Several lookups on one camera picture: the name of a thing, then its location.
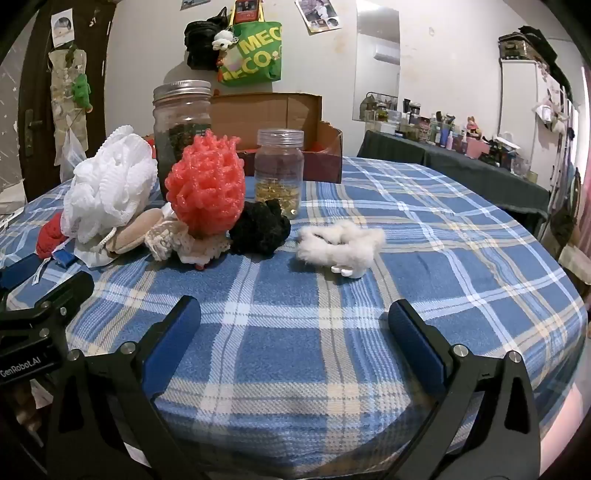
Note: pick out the black fuzzy scrunchie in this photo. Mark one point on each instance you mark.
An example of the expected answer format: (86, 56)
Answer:
(256, 228)

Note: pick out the small wall photo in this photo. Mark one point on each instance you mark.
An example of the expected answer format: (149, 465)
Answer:
(194, 3)

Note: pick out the photo on door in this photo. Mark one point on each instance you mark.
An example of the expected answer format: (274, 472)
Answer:
(62, 28)

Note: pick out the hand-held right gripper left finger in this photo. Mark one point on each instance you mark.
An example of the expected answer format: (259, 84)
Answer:
(171, 341)

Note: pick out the beige round puff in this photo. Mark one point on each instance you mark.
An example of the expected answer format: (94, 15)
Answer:
(134, 230)

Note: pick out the red rabbit-shaped towel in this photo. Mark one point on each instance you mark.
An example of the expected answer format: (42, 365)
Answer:
(48, 240)

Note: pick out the blue plaid blanket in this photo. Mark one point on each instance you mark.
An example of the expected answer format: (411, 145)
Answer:
(295, 300)

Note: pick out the cream crochet scrunchie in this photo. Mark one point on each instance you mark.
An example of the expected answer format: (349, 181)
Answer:
(166, 240)

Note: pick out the dark wooden door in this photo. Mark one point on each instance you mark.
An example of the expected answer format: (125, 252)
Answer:
(37, 92)

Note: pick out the coral mesh bath loofah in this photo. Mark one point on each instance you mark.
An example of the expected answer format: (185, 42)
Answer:
(205, 184)

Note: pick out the red card holder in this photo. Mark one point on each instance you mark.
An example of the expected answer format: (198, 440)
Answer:
(246, 10)

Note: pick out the white mesh bath loofah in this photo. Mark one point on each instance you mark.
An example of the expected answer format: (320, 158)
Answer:
(111, 184)

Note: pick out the green plush toy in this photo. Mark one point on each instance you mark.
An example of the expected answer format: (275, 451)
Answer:
(82, 92)

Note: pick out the clear plastic bag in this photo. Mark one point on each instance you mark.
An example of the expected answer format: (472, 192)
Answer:
(71, 157)

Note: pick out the wall photo collage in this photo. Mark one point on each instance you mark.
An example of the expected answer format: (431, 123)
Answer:
(318, 14)

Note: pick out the black bag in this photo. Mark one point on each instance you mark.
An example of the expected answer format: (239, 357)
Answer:
(198, 46)

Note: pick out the wall mirror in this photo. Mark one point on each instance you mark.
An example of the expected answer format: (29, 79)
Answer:
(376, 74)

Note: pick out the beige hanging organizer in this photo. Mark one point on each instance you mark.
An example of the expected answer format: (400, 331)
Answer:
(62, 92)

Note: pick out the small clear plastic jar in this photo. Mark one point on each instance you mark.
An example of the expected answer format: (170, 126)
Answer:
(279, 170)

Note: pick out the white wardrobe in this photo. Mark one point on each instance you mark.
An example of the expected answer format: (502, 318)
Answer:
(517, 101)

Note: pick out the grey suitcase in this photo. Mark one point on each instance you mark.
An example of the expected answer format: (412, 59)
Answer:
(519, 46)

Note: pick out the white fluffy scrunchie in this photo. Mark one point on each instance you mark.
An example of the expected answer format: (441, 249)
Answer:
(323, 249)

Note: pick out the dark clothes pile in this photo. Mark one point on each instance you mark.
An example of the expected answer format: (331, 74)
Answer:
(549, 50)

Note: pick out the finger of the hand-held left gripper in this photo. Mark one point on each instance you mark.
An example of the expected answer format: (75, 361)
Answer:
(18, 272)
(55, 290)

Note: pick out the dark cloth covered table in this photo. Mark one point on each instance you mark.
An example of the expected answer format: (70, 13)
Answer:
(461, 175)

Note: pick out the cluttered dark table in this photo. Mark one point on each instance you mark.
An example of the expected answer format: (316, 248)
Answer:
(438, 129)

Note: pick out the white translucent cloth packet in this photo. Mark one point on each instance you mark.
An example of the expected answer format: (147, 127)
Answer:
(92, 257)

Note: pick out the cardboard box red inside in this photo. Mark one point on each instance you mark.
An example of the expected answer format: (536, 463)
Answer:
(258, 115)

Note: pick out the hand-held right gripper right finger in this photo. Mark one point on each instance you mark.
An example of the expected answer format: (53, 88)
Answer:
(415, 350)

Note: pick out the green tote bag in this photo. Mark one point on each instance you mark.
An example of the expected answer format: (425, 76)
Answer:
(254, 55)

